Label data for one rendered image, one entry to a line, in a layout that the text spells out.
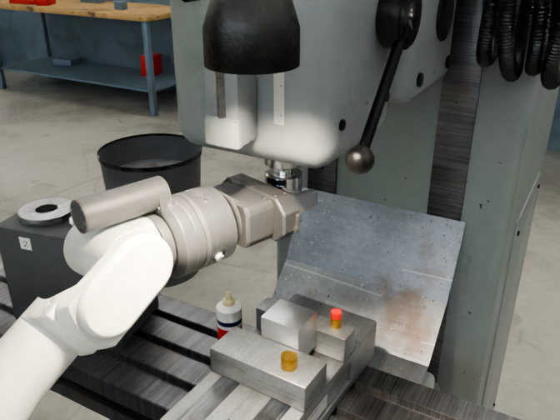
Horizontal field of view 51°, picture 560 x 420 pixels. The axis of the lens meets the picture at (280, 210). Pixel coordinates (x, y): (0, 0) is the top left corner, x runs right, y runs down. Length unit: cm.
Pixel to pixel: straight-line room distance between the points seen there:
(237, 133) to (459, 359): 78
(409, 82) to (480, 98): 28
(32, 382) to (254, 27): 37
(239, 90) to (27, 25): 726
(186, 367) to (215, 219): 39
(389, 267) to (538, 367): 155
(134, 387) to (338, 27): 62
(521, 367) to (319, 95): 208
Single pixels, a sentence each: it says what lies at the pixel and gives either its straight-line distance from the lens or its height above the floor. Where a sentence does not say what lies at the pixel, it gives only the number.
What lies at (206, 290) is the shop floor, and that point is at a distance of 284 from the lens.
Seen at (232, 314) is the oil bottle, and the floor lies 100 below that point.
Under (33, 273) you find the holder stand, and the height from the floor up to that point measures 103.
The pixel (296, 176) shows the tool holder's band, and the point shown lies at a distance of 72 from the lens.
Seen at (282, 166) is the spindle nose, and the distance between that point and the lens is 71.
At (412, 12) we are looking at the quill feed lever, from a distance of 67.
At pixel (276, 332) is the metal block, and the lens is 82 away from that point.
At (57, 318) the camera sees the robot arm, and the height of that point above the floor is 123.
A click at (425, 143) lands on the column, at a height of 121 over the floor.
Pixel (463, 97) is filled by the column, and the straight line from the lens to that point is 101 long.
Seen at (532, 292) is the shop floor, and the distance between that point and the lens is 304.
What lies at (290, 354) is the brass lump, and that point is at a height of 105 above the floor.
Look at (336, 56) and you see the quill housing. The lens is 58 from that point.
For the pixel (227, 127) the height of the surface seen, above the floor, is 136.
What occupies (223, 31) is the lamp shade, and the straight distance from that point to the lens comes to 43.
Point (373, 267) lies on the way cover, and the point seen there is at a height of 97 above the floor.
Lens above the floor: 154
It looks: 25 degrees down
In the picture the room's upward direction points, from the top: straight up
